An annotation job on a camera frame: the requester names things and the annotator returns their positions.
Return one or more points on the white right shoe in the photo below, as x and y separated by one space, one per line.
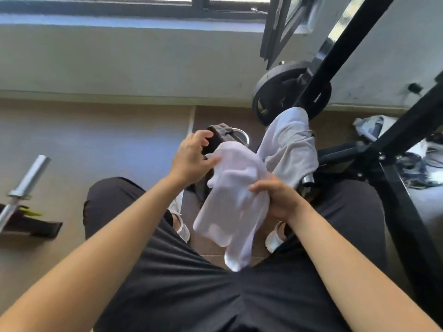
273 240

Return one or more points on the pale lavender towel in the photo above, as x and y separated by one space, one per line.
283 134

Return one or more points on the black window frame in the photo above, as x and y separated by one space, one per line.
104 8

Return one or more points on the person's left forearm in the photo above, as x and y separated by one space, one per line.
86 259

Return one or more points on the pale floor divider strip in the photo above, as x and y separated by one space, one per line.
191 120

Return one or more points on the person's right forearm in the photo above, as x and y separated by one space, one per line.
363 273

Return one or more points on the white printed bag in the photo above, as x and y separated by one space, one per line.
367 127

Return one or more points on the yellow black squat rack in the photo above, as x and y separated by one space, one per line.
45 229

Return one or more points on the silver barbell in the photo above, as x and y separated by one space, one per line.
34 172

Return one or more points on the silver plate holder bar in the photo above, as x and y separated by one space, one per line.
307 179

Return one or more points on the white left shoe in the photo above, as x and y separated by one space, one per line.
183 231

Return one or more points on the black weight machine frame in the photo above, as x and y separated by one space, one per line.
408 124

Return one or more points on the person's right hand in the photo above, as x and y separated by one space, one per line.
282 200

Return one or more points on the person's left hand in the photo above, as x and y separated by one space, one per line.
190 162

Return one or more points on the black weight plate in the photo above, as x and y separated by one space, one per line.
273 89

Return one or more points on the grey towel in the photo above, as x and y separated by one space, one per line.
301 162

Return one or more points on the black open window sash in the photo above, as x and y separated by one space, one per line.
268 31

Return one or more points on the grey backpack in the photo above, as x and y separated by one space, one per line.
223 129

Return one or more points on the white towel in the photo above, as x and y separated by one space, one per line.
232 210

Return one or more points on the white shoe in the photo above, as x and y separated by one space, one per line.
183 231
273 240

